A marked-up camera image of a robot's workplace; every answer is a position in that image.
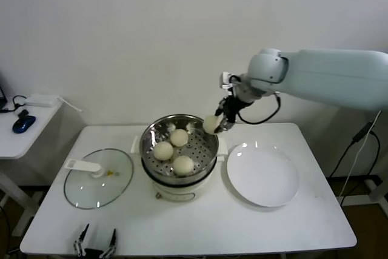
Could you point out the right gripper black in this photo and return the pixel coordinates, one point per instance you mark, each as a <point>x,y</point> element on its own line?
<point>232,108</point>

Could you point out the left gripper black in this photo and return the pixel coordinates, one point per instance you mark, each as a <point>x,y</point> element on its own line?
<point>94,252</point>

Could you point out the white steamed baozi bun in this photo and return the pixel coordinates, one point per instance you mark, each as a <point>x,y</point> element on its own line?
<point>183,166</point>
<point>209,124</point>
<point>163,151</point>
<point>179,137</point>

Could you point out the stainless steel steamer basket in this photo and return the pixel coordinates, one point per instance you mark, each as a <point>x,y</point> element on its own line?
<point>200,153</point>

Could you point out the white round plate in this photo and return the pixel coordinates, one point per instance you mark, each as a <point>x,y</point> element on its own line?
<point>262,174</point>

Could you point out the cream electric cooker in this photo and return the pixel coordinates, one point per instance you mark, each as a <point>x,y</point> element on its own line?
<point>175,193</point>

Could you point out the white side table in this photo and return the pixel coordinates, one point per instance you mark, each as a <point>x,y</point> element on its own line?
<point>18,143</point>

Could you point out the blue computer mouse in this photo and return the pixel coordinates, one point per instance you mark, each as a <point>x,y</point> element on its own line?
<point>23,124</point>

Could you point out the small black dongle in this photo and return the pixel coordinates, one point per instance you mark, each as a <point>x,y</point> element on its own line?
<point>22,113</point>

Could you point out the white stand base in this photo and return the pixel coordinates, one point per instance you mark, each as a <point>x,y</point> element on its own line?
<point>369,193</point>

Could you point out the laptop screen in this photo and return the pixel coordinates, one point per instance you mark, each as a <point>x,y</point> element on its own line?
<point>2,92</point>

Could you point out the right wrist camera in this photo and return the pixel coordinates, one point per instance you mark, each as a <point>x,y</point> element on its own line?
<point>227,80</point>

